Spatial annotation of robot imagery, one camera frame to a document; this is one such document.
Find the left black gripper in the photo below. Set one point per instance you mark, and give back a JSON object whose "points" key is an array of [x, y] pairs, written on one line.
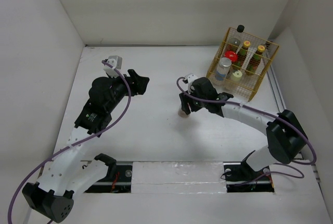
{"points": [[138, 83]]}

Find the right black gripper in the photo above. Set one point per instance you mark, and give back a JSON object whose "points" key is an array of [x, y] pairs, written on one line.
{"points": [[184, 106]]}

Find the pink-lid spice shaker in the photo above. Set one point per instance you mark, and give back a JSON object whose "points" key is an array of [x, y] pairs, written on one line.
{"points": [[182, 114]]}

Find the silver-lid blue-label shaker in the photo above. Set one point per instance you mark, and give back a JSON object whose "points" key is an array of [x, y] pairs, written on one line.
{"points": [[222, 70]]}

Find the yellow-lid white shaker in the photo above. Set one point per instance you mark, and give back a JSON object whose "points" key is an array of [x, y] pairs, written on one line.
{"points": [[233, 80]]}

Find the red-lid sauce jar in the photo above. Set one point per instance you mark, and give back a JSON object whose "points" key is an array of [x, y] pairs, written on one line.
{"points": [[231, 55]]}

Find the ketchup bottle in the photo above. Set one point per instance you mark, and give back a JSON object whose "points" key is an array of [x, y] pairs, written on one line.
{"points": [[242, 55], [255, 61]]}

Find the tall red-label sauce bottle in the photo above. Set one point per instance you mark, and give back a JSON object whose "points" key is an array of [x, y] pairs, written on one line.
{"points": [[235, 39]]}

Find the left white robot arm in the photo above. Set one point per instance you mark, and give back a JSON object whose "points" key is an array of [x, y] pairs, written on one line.
{"points": [[54, 193]]}

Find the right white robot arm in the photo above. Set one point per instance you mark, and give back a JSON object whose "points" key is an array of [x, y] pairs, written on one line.
{"points": [[285, 137]]}

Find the white foam front board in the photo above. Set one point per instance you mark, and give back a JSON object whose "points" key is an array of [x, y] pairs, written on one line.
{"points": [[195, 193]]}

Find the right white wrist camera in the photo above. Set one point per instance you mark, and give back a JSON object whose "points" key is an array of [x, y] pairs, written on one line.
{"points": [[188, 80]]}

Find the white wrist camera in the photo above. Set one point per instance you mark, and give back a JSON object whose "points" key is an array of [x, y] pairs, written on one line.
{"points": [[114, 63], [188, 80]]}

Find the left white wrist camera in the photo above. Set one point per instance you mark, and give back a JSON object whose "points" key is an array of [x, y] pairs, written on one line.
{"points": [[114, 63]]}

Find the yellow wire basket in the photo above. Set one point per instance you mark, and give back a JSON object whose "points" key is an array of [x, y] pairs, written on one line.
{"points": [[248, 86]]}

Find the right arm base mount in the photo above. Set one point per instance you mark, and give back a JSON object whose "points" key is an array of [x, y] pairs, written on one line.
{"points": [[239, 182]]}

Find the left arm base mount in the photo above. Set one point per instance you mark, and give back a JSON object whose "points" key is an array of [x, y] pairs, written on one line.
{"points": [[120, 182]]}

